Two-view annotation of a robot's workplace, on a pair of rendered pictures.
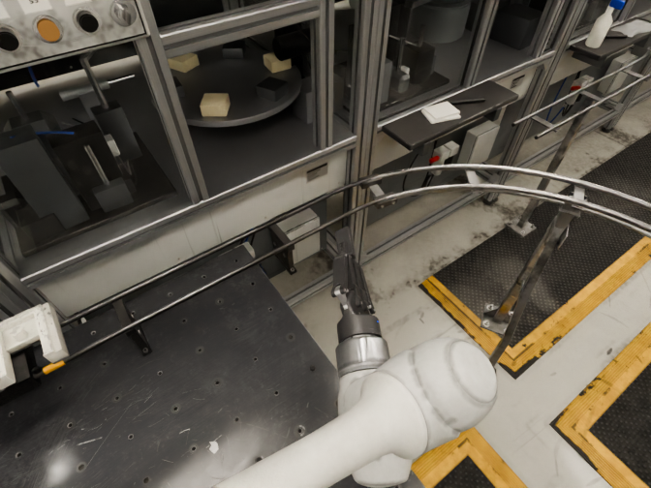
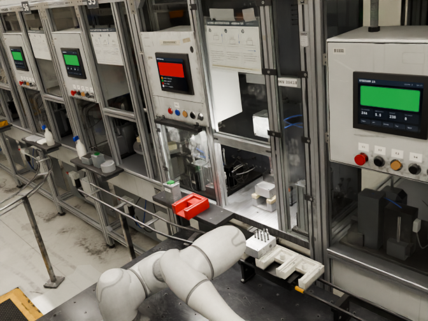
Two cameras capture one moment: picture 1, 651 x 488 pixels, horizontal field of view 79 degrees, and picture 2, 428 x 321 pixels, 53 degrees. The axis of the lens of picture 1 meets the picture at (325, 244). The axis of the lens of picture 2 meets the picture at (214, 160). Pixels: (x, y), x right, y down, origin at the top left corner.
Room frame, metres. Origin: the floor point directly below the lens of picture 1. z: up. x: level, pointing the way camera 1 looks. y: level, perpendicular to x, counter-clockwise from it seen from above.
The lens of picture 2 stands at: (-0.06, -0.76, 2.06)
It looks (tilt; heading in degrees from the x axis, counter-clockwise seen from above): 24 degrees down; 84
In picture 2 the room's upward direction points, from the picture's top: 8 degrees counter-clockwise
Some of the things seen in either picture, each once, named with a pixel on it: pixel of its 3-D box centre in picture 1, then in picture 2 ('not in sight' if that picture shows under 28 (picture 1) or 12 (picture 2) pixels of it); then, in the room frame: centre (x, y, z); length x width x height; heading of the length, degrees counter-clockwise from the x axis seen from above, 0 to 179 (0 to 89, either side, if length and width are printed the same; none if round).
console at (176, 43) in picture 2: not in sight; (190, 72); (0.11, 1.47, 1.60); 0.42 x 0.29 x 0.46; 125
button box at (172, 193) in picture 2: not in sight; (173, 191); (-0.09, 1.40, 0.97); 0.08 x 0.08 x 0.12; 35
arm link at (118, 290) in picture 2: not in sight; (117, 293); (-0.40, 0.78, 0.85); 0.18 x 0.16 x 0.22; 34
